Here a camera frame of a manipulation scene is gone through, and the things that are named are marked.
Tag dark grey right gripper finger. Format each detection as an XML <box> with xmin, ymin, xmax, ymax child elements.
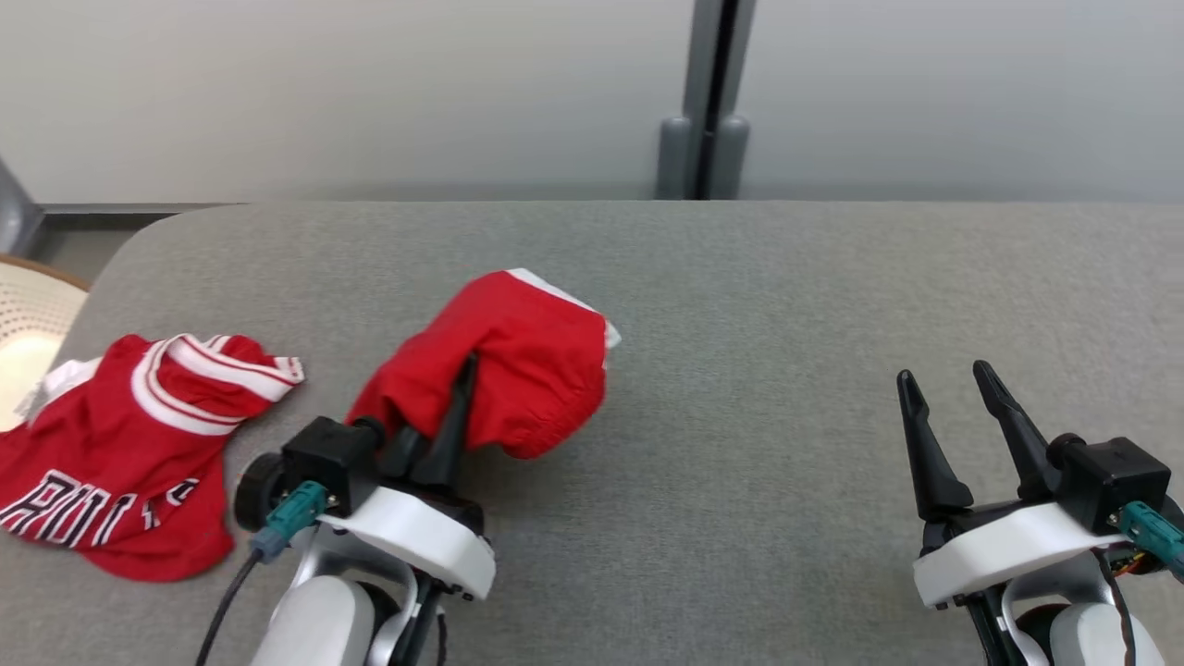
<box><xmin>897</xmin><ymin>370</ymin><xmax>974</xmax><ymax>522</ymax></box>
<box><xmin>973</xmin><ymin>361</ymin><xmax>1060</xmax><ymax>501</ymax></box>

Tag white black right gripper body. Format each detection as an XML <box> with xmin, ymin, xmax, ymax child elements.
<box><xmin>914</xmin><ymin>499</ymin><xmax>1116</xmax><ymax>610</ymax></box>

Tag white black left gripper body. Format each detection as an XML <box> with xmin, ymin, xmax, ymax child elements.
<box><xmin>319</xmin><ymin>472</ymin><xmax>497</xmax><ymax>600</ymax></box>

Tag grey partition post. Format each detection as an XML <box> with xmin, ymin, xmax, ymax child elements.
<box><xmin>655</xmin><ymin>0</ymin><xmax>758</xmax><ymax>201</ymax></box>

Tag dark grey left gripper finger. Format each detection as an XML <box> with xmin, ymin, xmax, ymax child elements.
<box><xmin>413</xmin><ymin>354</ymin><xmax>479</xmax><ymax>488</ymax></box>
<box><xmin>379</xmin><ymin>425</ymin><xmax>430</xmax><ymax>480</ymax></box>

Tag left black cable teal plug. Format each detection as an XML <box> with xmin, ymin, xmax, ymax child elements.
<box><xmin>196</xmin><ymin>481</ymin><xmax>330</xmax><ymax>666</ymax></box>

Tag red basketball jersey with lettering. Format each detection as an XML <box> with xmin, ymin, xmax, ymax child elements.
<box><xmin>0</xmin><ymin>333</ymin><xmax>305</xmax><ymax>584</ymax></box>

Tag black cable teal plug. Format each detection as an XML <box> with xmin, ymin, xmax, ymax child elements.
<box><xmin>1096</xmin><ymin>502</ymin><xmax>1184</xmax><ymax>666</ymax></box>
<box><xmin>196</xmin><ymin>481</ymin><xmax>330</xmax><ymax>666</ymax></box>

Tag right black cable teal plug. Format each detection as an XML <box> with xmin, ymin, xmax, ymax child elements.
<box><xmin>1096</xmin><ymin>502</ymin><xmax>1184</xmax><ymax>666</ymax></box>

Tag white woven laundry basket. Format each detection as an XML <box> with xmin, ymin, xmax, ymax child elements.
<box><xmin>0</xmin><ymin>256</ymin><xmax>91</xmax><ymax>432</ymax></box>

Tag red shorts with white stripe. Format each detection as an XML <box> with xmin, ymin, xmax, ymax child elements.
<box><xmin>347</xmin><ymin>268</ymin><xmax>622</xmax><ymax>461</ymax></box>

